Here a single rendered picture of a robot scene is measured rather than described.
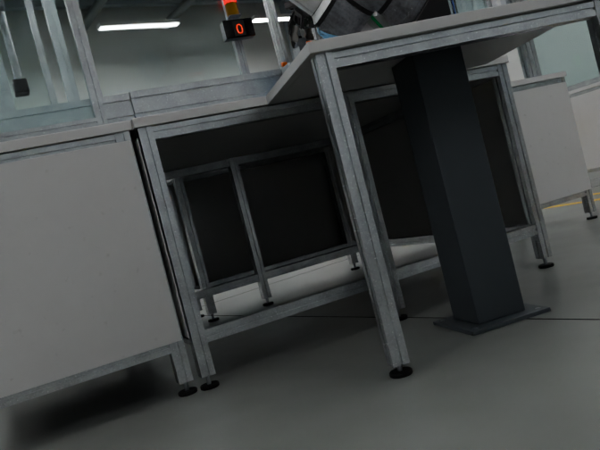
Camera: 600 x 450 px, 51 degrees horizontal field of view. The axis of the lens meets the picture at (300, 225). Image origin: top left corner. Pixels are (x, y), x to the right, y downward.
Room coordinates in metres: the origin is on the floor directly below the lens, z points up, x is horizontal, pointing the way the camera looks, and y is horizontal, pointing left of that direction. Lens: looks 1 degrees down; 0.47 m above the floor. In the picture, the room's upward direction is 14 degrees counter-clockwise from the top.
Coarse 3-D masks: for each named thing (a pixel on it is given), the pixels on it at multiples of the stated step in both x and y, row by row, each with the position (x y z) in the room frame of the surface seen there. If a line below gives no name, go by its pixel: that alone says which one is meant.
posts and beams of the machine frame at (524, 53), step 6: (510, 0) 3.61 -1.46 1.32; (516, 0) 3.61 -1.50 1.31; (522, 48) 3.60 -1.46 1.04; (528, 48) 3.61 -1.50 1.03; (522, 54) 3.61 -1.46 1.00; (528, 54) 3.61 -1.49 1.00; (522, 60) 3.62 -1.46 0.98; (528, 60) 3.60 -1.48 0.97; (522, 66) 3.63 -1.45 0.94; (528, 66) 3.60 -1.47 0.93; (528, 72) 3.60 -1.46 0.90; (534, 72) 3.61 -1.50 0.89; (528, 78) 3.61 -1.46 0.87
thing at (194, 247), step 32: (288, 160) 4.04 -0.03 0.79; (320, 160) 4.13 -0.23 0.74; (192, 192) 3.78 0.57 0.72; (224, 192) 3.85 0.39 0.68; (256, 192) 3.93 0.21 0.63; (288, 192) 4.02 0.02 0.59; (320, 192) 4.10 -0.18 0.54; (192, 224) 3.39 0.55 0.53; (224, 224) 3.83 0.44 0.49; (256, 224) 3.91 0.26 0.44; (288, 224) 4.00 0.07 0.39; (320, 224) 4.08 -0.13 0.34; (192, 256) 3.41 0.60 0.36; (224, 256) 3.81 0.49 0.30; (288, 256) 3.98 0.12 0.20; (352, 256) 4.09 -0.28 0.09
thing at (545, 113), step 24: (528, 96) 3.52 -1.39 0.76; (552, 96) 3.59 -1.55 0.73; (528, 120) 3.50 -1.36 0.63; (552, 120) 3.57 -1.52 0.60; (528, 144) 3.48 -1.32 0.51; (552, 144) 3.55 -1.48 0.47; (576, 144) 3.62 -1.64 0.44; (552, 168) 3.54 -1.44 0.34; (576, 168) 3.61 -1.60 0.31; (552, 192) 3.52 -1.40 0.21; (576, 192) 3.59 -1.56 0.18
